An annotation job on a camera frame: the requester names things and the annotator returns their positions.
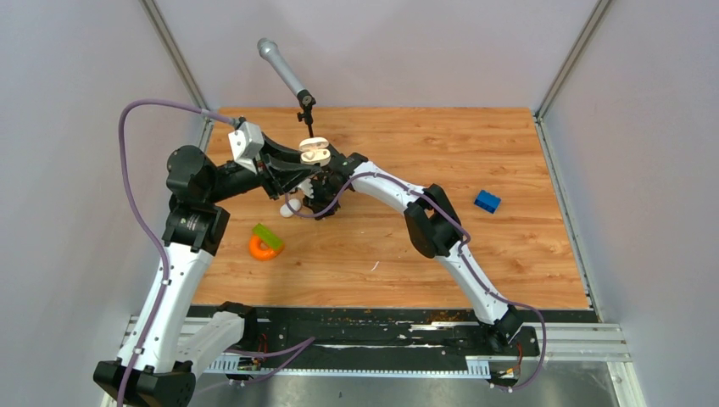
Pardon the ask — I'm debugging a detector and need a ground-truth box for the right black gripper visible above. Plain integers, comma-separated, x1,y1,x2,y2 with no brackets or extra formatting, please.
303,178,347,220

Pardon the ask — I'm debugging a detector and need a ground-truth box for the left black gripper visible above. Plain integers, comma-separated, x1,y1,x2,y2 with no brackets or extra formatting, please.
205,131,321,204

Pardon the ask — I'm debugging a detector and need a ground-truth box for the small beige charging case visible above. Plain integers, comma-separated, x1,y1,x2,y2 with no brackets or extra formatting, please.
298,137,332,166

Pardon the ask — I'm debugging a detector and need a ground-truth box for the white earbud charging case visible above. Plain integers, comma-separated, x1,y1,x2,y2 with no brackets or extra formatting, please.
280,198,302,218

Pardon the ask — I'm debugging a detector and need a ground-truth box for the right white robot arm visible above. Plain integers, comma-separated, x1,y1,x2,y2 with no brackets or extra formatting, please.
300,154,523,354

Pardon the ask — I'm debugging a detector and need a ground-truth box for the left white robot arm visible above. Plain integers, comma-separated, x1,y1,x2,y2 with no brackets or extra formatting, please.
93,137,320,406

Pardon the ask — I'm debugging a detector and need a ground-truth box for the black tripod microphone stand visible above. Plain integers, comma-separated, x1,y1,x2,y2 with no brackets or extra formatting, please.
297,89,316,138

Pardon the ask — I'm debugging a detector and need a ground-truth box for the green block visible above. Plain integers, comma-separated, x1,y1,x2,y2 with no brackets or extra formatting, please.
252,223,284,250

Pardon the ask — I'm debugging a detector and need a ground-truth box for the grey microphone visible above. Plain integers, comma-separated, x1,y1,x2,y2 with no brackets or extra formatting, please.
257,38,309,103

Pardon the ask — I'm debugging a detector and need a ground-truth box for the blue object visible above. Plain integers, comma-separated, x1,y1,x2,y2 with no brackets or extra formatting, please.
474,190,501,214

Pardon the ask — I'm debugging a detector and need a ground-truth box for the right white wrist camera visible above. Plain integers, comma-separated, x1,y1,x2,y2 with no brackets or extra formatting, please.
297,178,314,199

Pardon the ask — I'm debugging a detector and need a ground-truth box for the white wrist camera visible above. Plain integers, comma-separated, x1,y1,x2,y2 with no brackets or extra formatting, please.
297,178,314,199
228,121,265,174

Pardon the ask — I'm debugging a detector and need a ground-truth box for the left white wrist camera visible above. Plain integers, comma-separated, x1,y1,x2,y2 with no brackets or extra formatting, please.
228,121,265,174

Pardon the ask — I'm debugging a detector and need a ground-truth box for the orange ring toy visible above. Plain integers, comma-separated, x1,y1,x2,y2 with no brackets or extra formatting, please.
248,235,284,261

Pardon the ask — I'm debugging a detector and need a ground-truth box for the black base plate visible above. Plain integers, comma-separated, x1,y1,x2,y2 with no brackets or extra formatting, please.
237,307,541,371

